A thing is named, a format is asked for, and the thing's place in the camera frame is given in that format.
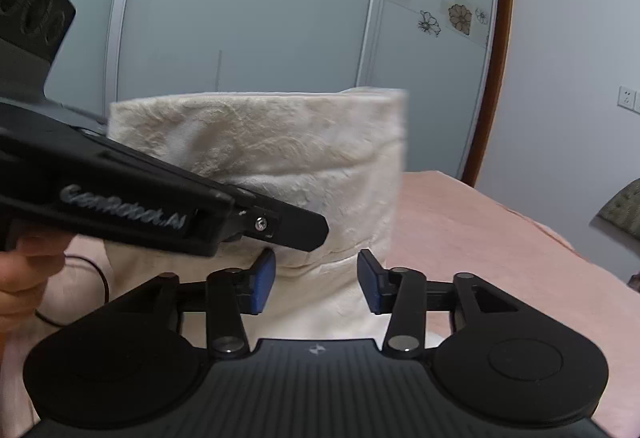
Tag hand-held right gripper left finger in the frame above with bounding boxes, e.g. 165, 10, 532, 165
112, 248, 277, 360

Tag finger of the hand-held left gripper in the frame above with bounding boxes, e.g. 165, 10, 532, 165
222, 191, 330, 253

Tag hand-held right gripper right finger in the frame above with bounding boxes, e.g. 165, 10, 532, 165
356, 249, 526, 360

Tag white pants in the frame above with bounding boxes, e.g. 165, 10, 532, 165
102, 87, 412, 355

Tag person's left hand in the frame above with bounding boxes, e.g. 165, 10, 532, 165
0, 233, 72, 335

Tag pink bed sheet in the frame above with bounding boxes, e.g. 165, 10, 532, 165
0, 169, 640, 438

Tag flower print glass wardrobe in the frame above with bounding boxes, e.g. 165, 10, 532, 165
0, 0, 503, 185

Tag olive upholstered headboard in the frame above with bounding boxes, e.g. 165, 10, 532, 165
596, 178, 640, 240

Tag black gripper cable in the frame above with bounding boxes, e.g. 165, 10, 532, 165
34, 256, 110, 326

